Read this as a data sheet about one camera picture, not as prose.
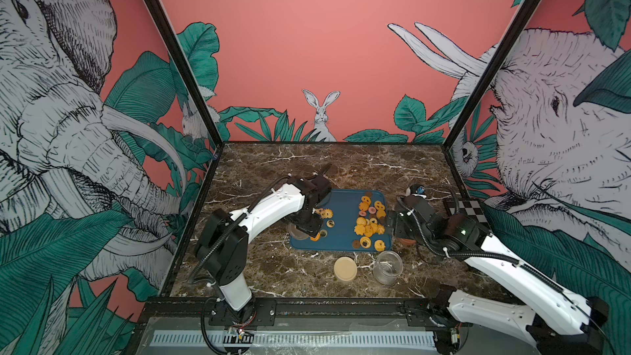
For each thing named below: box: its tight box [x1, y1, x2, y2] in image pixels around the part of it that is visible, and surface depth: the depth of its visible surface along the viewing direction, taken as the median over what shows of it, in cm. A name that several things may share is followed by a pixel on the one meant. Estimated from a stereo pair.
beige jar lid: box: [333, 256, 358, 282], surface depth 84 cm
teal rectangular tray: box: [290, 189, 392, 252], surface depth 92 cm
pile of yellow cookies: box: [351, 195, 387, 253], surface depth 92 cm
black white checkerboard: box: [443, 199, 492, 227], surface depth 97 cm
